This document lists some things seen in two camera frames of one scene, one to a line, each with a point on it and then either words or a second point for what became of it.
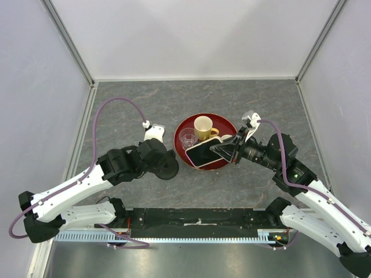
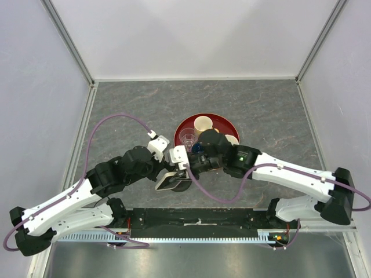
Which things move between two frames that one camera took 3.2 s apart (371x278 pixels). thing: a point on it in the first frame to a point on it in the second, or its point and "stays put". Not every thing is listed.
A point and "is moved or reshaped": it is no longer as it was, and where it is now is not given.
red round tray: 225,127 stays put
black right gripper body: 252,150 to 199,163
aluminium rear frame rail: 216,78 stays put
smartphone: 200,154 is moved or reshaped
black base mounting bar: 197,222 stays put
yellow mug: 203,129 stays put
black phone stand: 171,167 is moved or reshaped
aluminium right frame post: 335,14 stays put
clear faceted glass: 188,137 stays put
